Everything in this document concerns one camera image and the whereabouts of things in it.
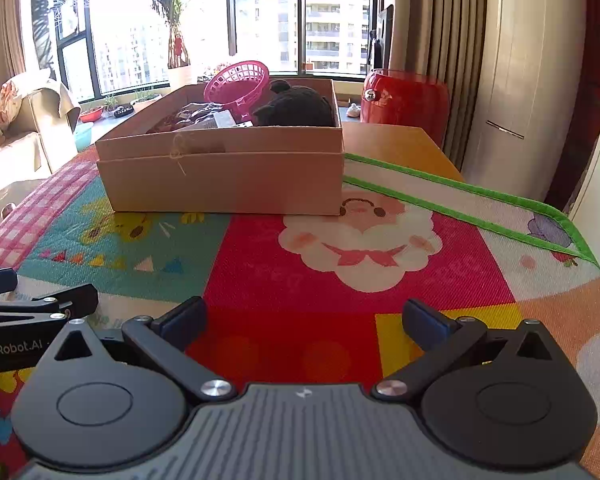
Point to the black stand by window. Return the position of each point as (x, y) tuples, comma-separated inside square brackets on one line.
[(381, 40)]

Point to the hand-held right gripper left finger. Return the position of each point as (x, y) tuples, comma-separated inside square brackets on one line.
[(182, 321)]

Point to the small white box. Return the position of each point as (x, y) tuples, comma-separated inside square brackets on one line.
[(230, 120)]

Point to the black plush toy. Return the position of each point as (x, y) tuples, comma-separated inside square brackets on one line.
[(295, 107)]

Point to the pinkish side curtain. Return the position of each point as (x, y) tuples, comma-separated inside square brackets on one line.
[(12, 20)]

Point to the colourful printed play mat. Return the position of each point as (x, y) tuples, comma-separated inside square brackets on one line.
[(290, 270)]

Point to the red round stool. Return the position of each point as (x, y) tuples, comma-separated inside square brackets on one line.
[(405, 105)]

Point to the beige armchair with cloth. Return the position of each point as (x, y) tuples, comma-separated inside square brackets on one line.
[(25, 130)]

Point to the brown shiny snack wrapper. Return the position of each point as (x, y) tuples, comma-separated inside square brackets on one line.
[(190, 112)]

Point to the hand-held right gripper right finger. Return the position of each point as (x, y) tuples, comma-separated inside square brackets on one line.
[(427, 324)]

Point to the pink plastic basket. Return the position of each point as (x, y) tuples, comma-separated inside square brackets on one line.
[(240, 85)]

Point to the red planter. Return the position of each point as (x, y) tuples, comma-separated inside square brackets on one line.
[(91, 115)]

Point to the small white planter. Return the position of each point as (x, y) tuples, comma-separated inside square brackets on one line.
[(147, 103)]

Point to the white tall cabinet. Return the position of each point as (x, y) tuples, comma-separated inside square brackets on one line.
[(525, 85)]

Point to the hanging green plant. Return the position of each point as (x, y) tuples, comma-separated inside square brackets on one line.
[(42, 20)]

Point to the dark shallow dish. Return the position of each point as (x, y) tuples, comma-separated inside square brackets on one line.
[(122, 111)]

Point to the striped beige curtain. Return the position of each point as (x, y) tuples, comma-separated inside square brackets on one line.
[(450, 60)]

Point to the teal plastic bowl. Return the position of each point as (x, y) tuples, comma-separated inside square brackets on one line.
[(83, 137)]

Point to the brown cardboard box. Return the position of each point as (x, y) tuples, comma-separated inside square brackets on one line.
[(220, 180)]

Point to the small white figurine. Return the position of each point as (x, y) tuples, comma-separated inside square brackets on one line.
[(353, 110)]

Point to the palm plant in white pot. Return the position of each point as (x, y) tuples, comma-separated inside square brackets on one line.
[(182, 77)]

